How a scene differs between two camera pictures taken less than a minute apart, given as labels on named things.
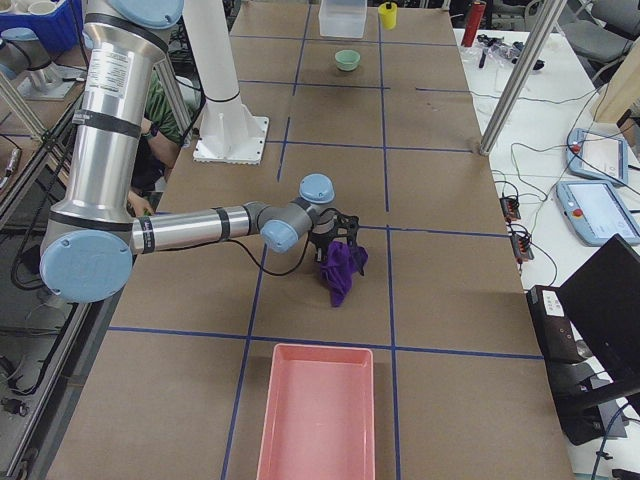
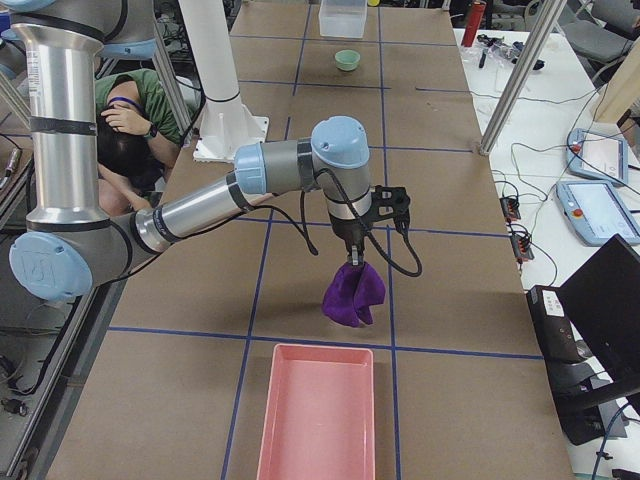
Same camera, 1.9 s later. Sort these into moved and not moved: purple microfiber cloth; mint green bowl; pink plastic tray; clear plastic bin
Moved: purple microfiber cloth
Not moved: pink plastic tray; mint green bowl; clear plastic bin
